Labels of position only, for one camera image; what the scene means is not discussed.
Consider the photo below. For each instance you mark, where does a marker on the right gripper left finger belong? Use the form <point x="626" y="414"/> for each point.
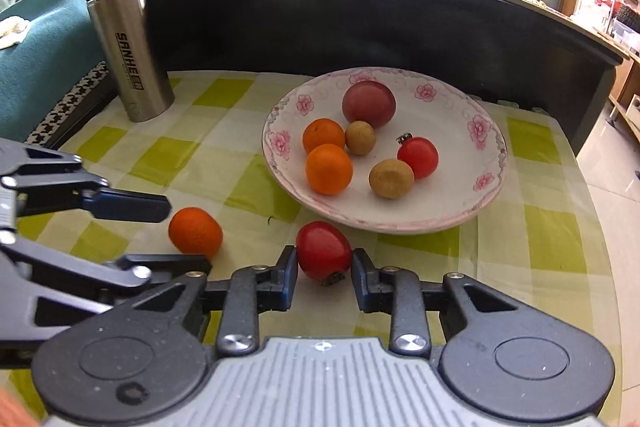
<point x="153" y="353"/>

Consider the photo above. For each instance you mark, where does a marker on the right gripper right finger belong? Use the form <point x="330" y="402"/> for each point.
<point x="463" y="352"/>

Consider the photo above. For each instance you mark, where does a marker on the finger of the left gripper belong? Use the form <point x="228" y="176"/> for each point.
<point x="44" y="291"/>
<point x="36" y="180"/>

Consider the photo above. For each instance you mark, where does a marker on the orange tangerine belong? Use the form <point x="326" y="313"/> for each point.
<point x="328" y="169"/>
<point x="323" y="131"/>
<point x="193" y="231"/>

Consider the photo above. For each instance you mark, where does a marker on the red cherry tomato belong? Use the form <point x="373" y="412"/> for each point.
<point x="419" y="154"/>
<point x="323" y="252"/>

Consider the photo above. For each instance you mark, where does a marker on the brown kiwi fruit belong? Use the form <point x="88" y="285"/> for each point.
<point x="391" y="178"/>
<point x="360" y="138"/>

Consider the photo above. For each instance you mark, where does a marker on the large red apple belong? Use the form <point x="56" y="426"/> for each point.
<point x="371" y="102"/>

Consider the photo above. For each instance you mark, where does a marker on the teal sofa blanket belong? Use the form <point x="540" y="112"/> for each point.
<point x="61" y="47"/>

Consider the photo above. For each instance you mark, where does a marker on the cream cloth on sofa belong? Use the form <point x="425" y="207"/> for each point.
<point x="13" y="31"/>

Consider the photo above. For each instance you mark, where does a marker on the stainless steel thermos bottle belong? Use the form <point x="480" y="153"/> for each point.
<point x="142" y="86"/>

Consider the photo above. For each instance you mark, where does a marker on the white floral bowl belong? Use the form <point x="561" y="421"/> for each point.
<point x="473" y="156"/>

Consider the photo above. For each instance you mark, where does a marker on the dark coffee table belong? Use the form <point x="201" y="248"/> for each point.
<point x="498" y="50"/>

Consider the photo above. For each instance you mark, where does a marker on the wooden tv cabinet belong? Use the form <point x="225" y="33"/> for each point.
<point x="624" y="95"/>

